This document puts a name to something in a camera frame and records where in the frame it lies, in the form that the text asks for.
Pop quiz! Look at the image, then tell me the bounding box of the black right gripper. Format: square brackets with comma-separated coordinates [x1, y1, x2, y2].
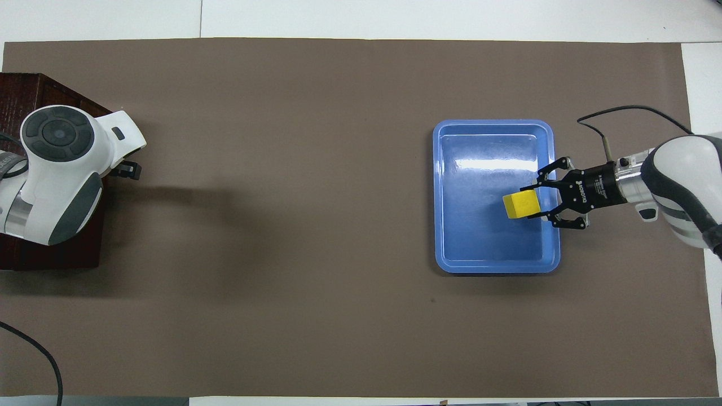
[520, 157, 626, 231]

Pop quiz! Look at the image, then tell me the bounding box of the yellow cube block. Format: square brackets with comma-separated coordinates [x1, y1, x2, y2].
[503, 189, 543, 220]

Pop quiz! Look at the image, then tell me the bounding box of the dark wooden drawer cabinet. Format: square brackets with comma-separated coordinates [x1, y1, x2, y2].
[0, 72, 113, 271]

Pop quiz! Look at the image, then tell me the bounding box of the blue plastic tray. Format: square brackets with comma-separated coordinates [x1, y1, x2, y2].
[433, 119, 561, 275]

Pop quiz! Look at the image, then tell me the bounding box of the brown table mat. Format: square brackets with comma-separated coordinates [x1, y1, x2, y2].
[0, 38, 720, 398]

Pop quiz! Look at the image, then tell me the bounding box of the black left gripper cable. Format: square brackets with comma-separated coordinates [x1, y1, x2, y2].
[0, 321, 63, 406]

